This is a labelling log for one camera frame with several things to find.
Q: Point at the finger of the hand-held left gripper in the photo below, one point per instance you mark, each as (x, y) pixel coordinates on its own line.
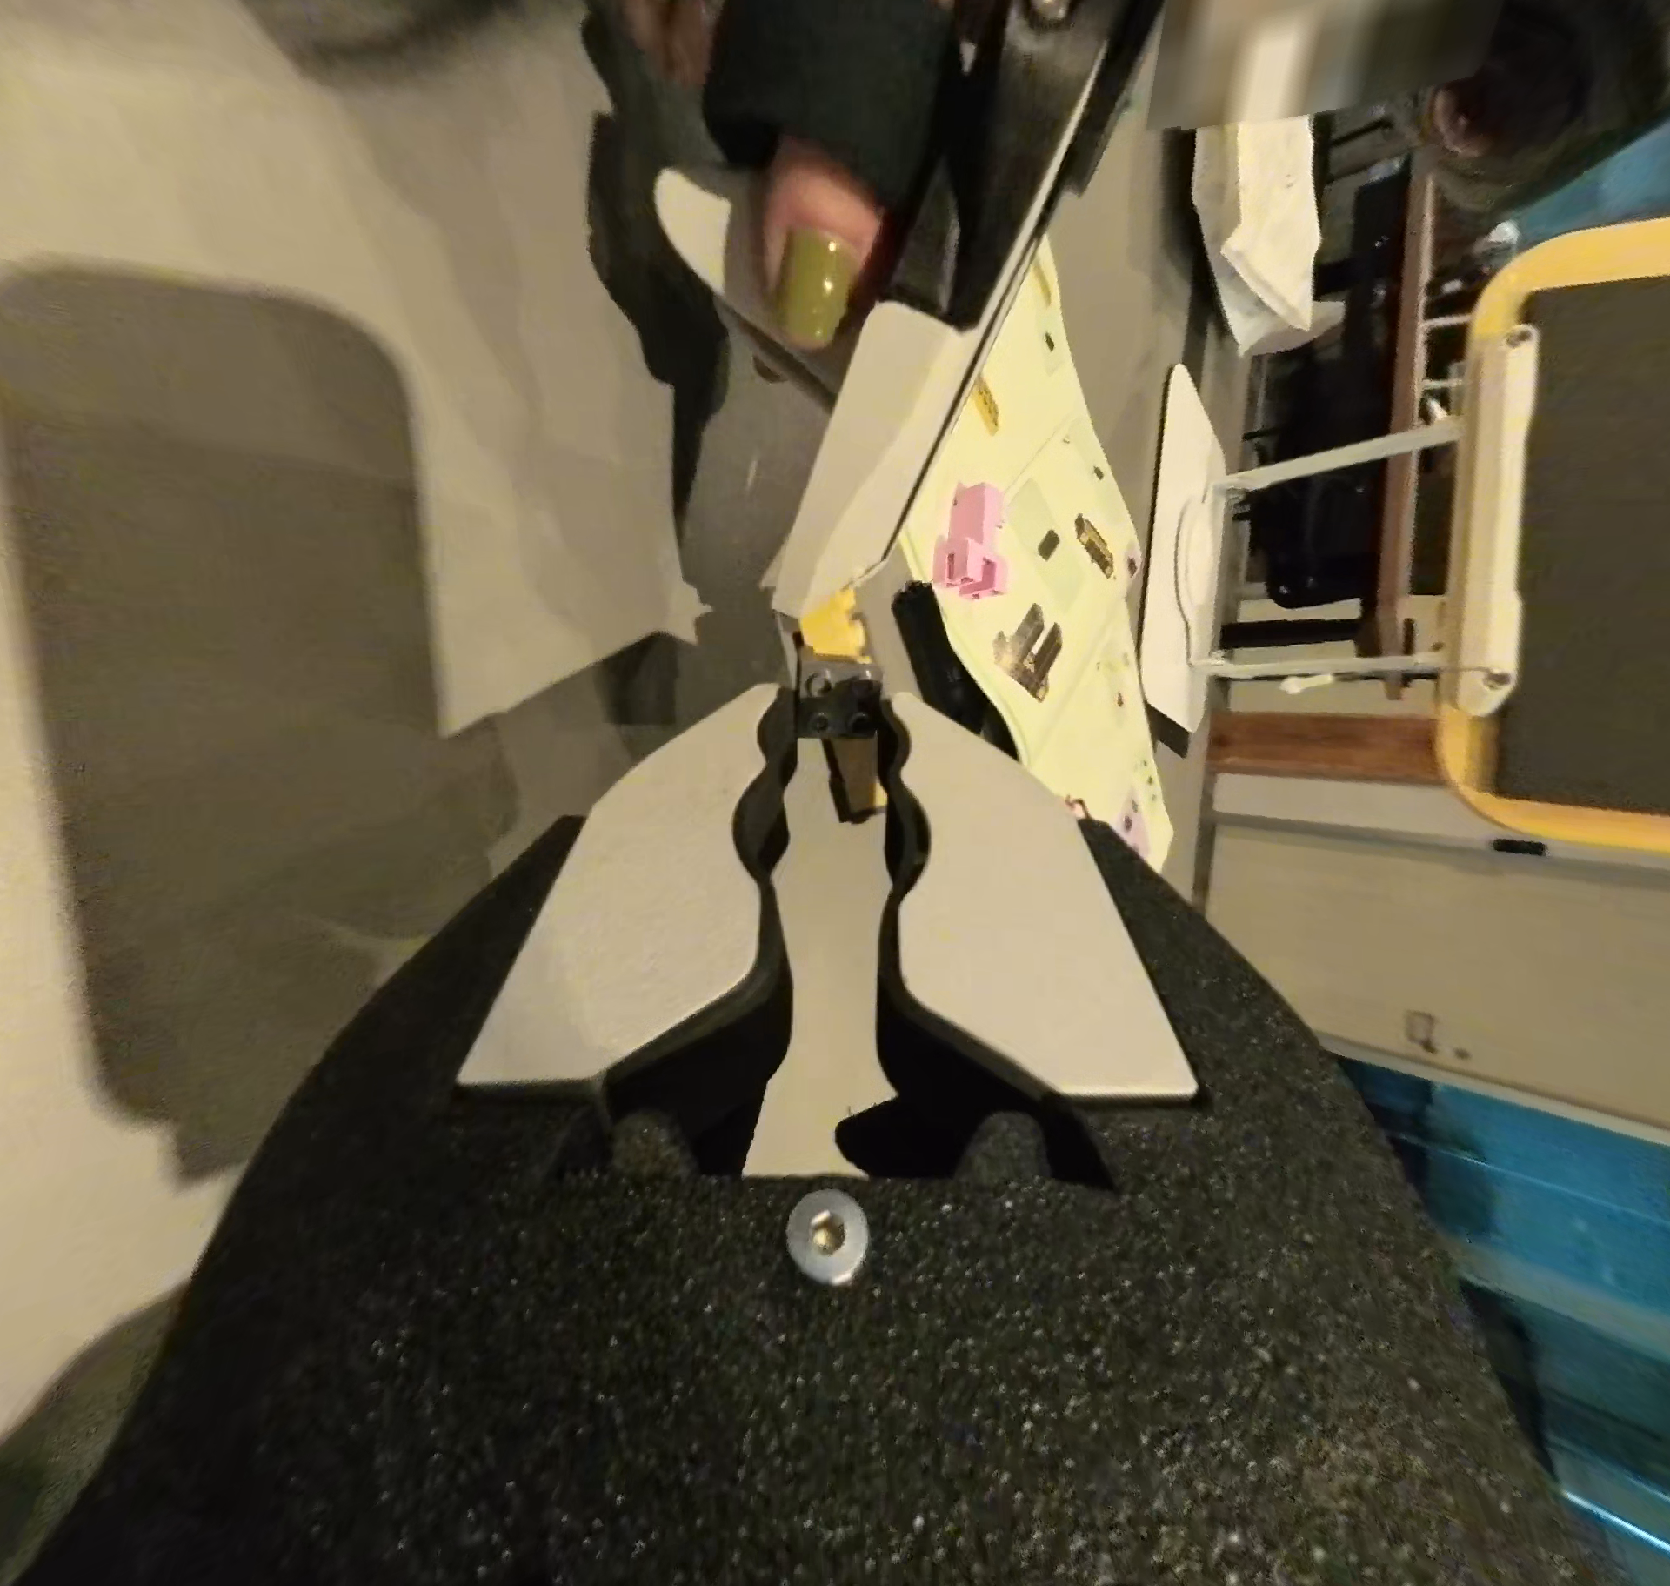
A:
(711, 242)
(875, 438)

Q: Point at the black long brick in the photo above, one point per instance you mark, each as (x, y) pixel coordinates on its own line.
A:
(940, 660)

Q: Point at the pink brick pig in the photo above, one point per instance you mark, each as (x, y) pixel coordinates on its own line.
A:
(971, 542)

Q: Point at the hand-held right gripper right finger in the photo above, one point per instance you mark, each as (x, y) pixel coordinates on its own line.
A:
(1031, 947)

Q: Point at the pale green instruction booklet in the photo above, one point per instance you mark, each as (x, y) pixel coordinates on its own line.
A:
(1031, 373)

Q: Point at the yellow and black brick block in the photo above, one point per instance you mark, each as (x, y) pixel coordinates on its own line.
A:
(854, 777)

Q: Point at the white desk lamp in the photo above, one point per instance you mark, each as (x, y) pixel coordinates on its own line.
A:
(1180, 568)

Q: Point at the white paper bag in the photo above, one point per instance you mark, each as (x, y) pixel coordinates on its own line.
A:
(1259, 216)

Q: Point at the black office chair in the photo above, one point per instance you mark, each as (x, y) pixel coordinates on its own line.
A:
(1318, 516)

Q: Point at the grey square plate brick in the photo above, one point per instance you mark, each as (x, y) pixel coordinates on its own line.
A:
(835, 704)

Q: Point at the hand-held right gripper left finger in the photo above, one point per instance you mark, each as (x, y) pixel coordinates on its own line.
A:
(627, 934)

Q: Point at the person's left hand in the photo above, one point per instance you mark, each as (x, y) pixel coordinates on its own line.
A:
(815, 268)

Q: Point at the yellow rimmed dark panel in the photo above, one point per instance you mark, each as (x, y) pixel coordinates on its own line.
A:
(1605, 503)

